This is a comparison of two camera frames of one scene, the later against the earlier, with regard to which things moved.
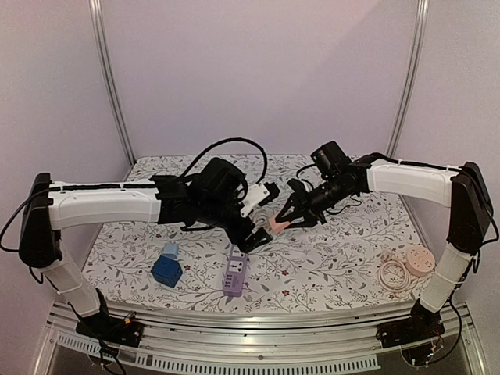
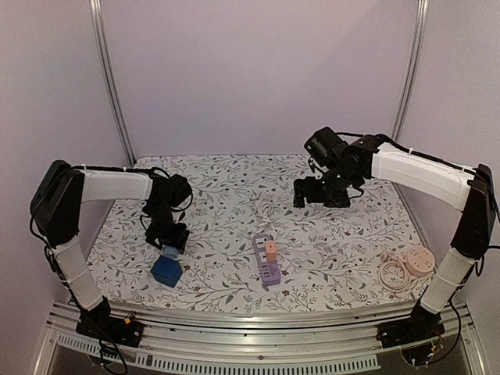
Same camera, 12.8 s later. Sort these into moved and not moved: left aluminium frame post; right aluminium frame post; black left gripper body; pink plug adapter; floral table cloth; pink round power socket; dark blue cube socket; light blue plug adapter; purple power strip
Moved: purple power strip; black left gripper body; pink plug adapter
Not moved: right aluminium frame post; left aluminium frame post; light blue plug adapter; floral table cloth; pink round power socket; dark blue cube socket
